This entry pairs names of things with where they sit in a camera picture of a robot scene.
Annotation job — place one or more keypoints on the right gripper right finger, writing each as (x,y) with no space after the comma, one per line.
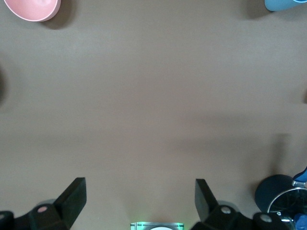
(204,201)

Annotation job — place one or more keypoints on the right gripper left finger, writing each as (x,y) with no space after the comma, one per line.
(72,198)

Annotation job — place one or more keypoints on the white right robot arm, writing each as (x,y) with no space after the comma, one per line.
(163,228)

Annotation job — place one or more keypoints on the glass lid blue knob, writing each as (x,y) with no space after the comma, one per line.
(287,206)

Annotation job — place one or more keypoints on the pink bowl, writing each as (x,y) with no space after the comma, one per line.
(31,8)

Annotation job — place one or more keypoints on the blue cup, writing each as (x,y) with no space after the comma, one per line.
(280,5)

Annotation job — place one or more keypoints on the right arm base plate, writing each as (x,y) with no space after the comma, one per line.
(139,226)

